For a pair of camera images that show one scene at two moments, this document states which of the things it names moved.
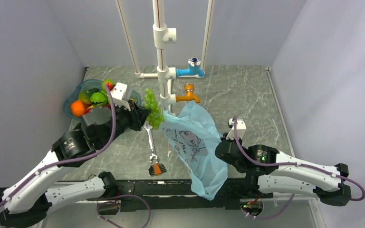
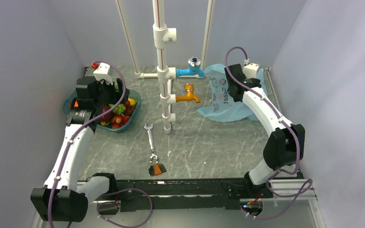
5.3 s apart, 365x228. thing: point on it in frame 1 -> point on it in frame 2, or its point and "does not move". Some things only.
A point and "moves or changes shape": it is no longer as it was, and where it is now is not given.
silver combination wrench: (153, 154) does not move
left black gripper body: (125, 119) -> (108, 93)
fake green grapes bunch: (156, 115) moves or changes shape
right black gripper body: (224, 137) -> (229, 89)
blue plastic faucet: (194, 70) does not move
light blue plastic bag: (193, 133) -> (222, 107)
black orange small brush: (157, 169) does not move
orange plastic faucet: (189, 87) does not move
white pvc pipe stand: (162, 35) does not move
